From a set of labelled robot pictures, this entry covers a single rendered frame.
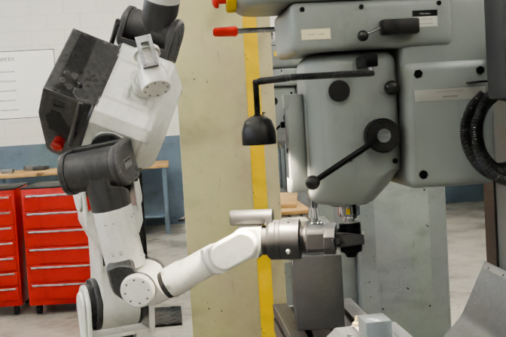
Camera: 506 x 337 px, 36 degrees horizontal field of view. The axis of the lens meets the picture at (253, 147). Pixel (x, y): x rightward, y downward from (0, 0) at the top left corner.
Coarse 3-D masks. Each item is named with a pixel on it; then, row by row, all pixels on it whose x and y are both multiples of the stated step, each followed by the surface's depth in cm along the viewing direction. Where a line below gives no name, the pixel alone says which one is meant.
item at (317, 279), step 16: (304, 256) 197; (320, 256) 197; (336, 256) 196; (304, 272) 197; (320, 272) 197; (336, 272) 197; (304, 288) 197; (320, 288) 197; (336, 288) 197; (304, 304) 197; (320, 304) 197; (336, 304) 197; (304, 320) 197; (320, 320) 197; (336, 320) 197
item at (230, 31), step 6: (216, 30) 175; (222, 30) 175; (228, 30) 175; (234, 30) 175; (240, 30) 176; (246, 30) 176; (252, 30) 176; (258, 30) 176; (264, 30) 177; (270, 30) 177; (216, 36) 176; (222, 36) 176; (228, 36) 176; (234, 36) 176
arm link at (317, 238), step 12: (288, 228) 170; (300, 228) 171; (312, 228) 171; (324, 228) 169; (336, 228) 174; (288, 240) 169; (300, 240) 170; (312, 240) 168; (324, 240) 166; (288, 252) 169; (300, 252) 171; (312, 252) 169; (324, 252) 168
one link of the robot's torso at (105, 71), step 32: (64, 64) 182; (96, 64) 185; (128, 64) 188; (64, 96) 178; (96, 96) 180; (128, 96) 183; (160, 96) 186; (64, 128) 188; (96, 128) 180; (128, 128) 180; (160, 128) 184
